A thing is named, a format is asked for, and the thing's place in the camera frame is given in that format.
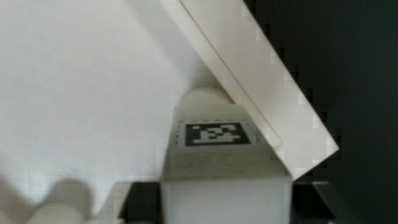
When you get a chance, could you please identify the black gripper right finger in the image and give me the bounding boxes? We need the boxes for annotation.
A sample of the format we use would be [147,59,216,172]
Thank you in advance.
[289,181,353,224]

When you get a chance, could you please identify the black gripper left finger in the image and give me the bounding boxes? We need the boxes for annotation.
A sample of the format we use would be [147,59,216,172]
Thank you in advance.
[87,181,165,224]

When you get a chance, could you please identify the white table leg with tag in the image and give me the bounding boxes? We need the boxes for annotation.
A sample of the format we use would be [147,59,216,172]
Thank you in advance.
[160,88,291,224]

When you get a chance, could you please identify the white square table top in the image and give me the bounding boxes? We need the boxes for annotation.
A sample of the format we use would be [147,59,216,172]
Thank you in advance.
[0,0,337,224]

